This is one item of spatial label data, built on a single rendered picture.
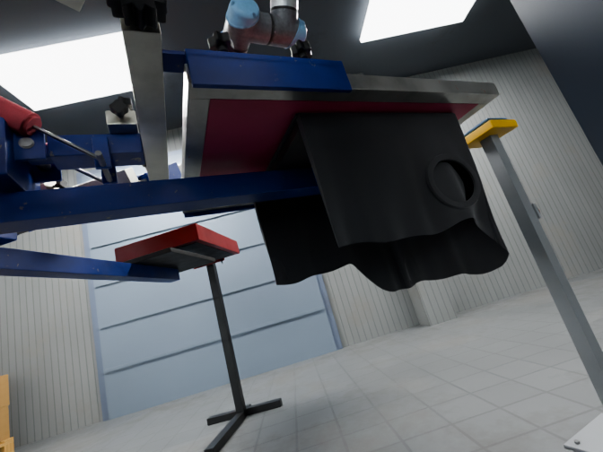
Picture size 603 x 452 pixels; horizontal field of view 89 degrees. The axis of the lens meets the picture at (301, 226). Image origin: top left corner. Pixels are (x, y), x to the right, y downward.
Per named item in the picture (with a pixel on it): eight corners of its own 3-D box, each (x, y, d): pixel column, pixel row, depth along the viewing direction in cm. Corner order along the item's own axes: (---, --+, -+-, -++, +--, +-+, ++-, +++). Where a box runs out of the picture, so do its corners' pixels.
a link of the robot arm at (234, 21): (269, -2, 79) (257, 34, 89) (226, -12, 74) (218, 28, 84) (276, 21, 78) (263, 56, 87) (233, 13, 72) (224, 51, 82)
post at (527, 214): (602, 415, 96) (477, 146, 118) (710, 434, 76) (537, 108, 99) (563, 447, 87) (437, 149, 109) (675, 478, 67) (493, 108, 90)
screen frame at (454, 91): (375, 188, 133) (372, 180, 134) (500, 94, 81) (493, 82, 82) (182, 213, 100) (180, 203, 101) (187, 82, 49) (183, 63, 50)
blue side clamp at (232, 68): (340, 107, 65) (331, 79, 66) (353, 90, 60) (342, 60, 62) (191, 105, 52) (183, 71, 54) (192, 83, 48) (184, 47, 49)
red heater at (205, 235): (179, 273, 217) (176, 257, 220) (240, 255, 213) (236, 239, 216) (116, 268, 158) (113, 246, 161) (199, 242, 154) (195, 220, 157)
